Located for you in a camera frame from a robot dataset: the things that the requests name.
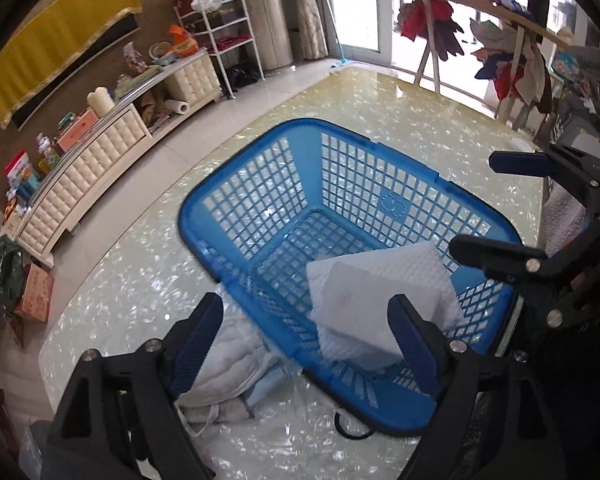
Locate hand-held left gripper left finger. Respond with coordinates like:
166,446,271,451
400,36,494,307
42,292,225,480

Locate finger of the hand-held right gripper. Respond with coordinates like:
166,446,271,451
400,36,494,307
489,142,600,201
450,220,600,326

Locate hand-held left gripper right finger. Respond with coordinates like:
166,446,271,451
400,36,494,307
387,294,568,480

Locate white towel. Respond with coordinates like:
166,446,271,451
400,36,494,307
175,282,286,436

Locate grey fluffy towel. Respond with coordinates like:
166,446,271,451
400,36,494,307
215,399,256,422

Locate light blue cloth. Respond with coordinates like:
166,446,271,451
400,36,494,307
242,365,293,406

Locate white textured cloth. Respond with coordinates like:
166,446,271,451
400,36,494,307
306,242,466,363

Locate blue plastic basket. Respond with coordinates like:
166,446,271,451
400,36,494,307
177,118,526,441

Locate grey fuzzy blanket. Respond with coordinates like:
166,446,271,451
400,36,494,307
542,180,588,256

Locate wooden drying rack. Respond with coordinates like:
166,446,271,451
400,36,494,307
347,0,571,133

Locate pink cardboard box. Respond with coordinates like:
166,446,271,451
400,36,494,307
15,262,56,323

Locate clothes drying rack with garments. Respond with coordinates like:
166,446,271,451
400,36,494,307
362,0,571,116

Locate blue mop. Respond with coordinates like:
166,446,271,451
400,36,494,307
316,0,348,70

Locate dark green bag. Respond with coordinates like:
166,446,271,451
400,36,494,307
0,235,25,313

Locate cream tufted cabinet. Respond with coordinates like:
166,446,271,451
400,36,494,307
0,50,223,268

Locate brown crumpled paper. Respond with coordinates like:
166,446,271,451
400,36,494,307
135,87,171,131

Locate red and white snack bag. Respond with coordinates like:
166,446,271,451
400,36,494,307
5,150,33,183

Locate patterned curtain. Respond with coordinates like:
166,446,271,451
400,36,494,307
285,0,328,61

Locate white cylinder candle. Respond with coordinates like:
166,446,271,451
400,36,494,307
87,86,116,117

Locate green folded cloth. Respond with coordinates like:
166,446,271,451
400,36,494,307
112,72,156,98

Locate black shoes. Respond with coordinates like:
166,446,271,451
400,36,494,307
227,62,261,88

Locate round white basket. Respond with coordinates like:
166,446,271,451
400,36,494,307
147,42,173,66

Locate printed snack packet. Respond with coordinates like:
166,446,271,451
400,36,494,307
122,42,146,73

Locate standing air conditioner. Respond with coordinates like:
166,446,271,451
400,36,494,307
237,0,293,71

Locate orange bag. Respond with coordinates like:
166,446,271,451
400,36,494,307
169,24,198,58

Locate yellow cloth cover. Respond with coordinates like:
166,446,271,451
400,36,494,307
0,0,143,131

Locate white wire shelf rack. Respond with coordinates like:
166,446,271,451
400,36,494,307
172,0,266,98

